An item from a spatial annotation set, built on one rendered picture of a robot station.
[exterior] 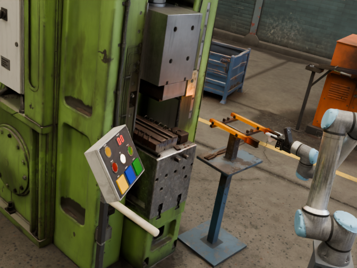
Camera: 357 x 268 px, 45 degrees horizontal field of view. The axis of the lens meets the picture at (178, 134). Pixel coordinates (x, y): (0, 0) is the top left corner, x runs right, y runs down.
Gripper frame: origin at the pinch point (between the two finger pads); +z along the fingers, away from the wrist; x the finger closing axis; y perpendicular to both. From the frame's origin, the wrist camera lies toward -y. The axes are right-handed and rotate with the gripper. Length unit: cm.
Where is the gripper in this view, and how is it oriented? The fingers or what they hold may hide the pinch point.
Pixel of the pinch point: (269, 132)
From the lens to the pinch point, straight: 300.5
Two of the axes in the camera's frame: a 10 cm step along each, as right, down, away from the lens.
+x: 7.1, -2.0, 6.7
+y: -1.5, 9.0, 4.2
